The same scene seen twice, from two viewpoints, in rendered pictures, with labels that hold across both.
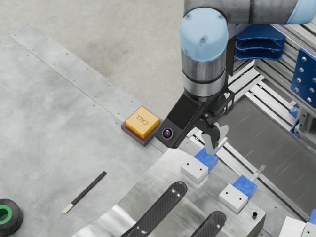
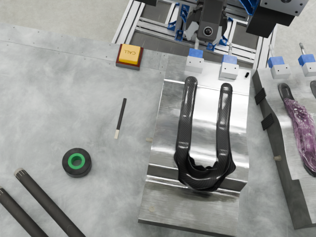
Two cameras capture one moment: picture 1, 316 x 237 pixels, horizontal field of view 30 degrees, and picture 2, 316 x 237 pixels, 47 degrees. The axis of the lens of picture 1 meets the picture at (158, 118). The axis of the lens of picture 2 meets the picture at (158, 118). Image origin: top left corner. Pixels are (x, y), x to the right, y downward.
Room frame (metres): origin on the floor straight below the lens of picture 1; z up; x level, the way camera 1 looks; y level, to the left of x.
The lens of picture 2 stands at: (0.22, 0.46, 1.83)
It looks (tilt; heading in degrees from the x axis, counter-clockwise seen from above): 65 degrees down; 312
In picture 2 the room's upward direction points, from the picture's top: 11 degrees clockwise
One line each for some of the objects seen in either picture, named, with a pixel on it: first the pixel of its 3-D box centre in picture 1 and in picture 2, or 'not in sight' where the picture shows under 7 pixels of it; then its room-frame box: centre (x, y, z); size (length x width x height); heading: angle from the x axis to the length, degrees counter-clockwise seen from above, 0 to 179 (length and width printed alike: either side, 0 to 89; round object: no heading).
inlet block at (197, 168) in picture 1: (208, 157); (195, 54); (0.62, -0.10, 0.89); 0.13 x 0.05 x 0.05; 132
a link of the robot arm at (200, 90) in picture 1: (201, 73); not in sight; (0.61, -0.09, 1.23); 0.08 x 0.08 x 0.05
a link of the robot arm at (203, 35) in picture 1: (203, 43); not in sight; (0.61, -0.09, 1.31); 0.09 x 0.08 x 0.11; 170
